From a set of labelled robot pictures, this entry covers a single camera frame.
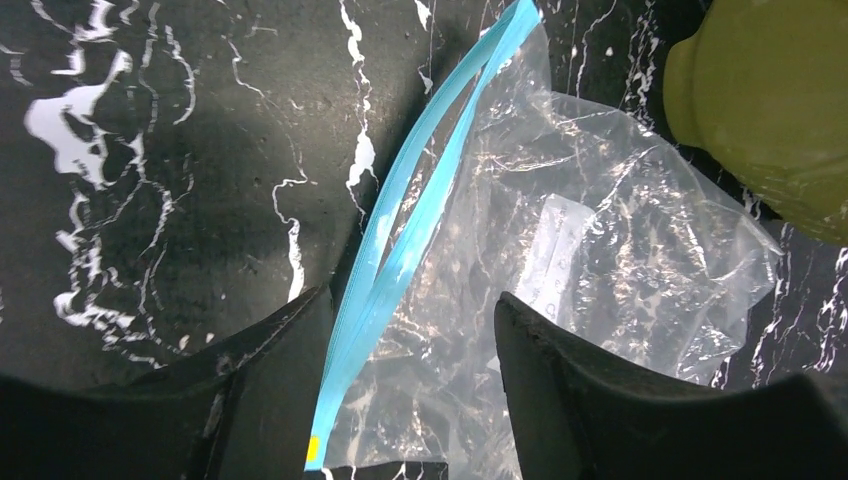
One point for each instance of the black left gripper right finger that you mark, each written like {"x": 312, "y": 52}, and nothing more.
{"x": 580, "y": 412}

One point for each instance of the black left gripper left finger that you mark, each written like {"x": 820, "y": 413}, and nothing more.
{"x": 241, "y": 408}

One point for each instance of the clear zip bag blue zipper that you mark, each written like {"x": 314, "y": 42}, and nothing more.
{"x": 575, "y": 208}

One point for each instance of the olive green plastic bin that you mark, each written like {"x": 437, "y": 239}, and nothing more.
{"x": 762, "y": 87}

